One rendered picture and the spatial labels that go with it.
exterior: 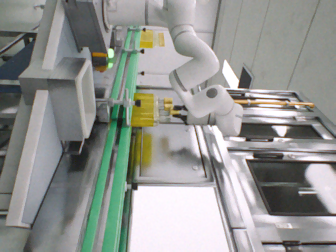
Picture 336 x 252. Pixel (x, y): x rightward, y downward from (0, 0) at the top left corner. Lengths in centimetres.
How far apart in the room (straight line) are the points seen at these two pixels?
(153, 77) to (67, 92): 676
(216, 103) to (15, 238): 79
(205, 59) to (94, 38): 45
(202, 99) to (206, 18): 629
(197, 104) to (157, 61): 647
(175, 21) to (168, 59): 639
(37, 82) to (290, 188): 106
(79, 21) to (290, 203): 107
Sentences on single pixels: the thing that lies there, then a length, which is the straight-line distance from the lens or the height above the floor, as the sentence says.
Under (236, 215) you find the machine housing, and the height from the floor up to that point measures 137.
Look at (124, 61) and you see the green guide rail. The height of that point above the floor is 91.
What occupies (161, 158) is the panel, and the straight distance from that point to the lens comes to 119.
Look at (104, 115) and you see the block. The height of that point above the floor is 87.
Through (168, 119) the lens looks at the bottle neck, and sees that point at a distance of 120.
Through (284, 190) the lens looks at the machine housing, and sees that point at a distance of 127.
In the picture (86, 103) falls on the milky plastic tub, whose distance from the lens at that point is 101.
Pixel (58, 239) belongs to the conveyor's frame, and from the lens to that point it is 74.
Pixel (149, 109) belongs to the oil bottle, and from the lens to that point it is 124.
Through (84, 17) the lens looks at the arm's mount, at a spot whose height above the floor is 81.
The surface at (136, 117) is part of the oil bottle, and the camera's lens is 118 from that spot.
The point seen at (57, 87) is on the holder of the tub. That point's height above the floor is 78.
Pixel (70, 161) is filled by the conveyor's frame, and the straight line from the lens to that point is 93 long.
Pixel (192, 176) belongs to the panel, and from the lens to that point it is 113.
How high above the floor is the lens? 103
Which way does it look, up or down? 4 degrees up
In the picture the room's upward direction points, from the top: 92 degrees clockwise
